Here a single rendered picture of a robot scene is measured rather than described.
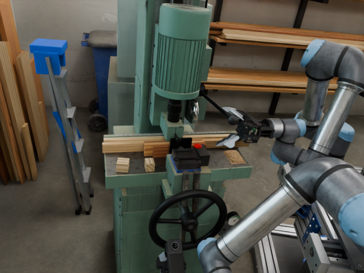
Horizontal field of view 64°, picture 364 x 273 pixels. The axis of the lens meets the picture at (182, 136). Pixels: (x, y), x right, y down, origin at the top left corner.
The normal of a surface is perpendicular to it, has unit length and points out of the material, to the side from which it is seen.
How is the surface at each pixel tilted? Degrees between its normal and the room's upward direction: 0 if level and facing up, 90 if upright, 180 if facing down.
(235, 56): 90
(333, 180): 47
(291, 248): 0
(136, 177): 90
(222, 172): 90
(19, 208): 0
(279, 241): 0
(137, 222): 90
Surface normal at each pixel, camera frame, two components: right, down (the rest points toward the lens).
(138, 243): 0.25, 0.50
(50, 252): 0.11, -0.86
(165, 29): -0.66, 0.31
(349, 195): -0.67, -0.54
